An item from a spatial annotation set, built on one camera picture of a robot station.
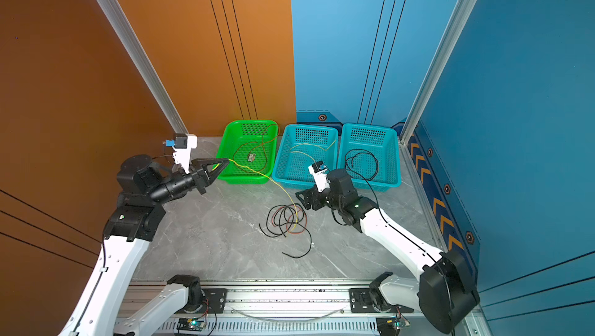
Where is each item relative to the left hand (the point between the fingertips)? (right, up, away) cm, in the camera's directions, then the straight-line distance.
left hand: (228, 160), depth 61 cm
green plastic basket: (-7, +7, +55) cm, 55 cm away
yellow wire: (+9, -11, +40) cm, 43 cm away
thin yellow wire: (+24, +7, +55) cm, 60 cm away
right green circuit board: (+47, -51, +9) cm, 69 cm away
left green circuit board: (-15, -51, +10) cm, 54 cm away
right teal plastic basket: (+53, +2, +51) cm, 73 cm away
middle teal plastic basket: (+19, +7, +55) cm, 58 cm away
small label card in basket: (-6, +1, +51) cm, 51 cm away
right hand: (+21, -11, +19) cm, 31 cm away
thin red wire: (+15, -23, +31) cm, 41 cm away
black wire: (+44, +1, +51) cm, 67 cm away
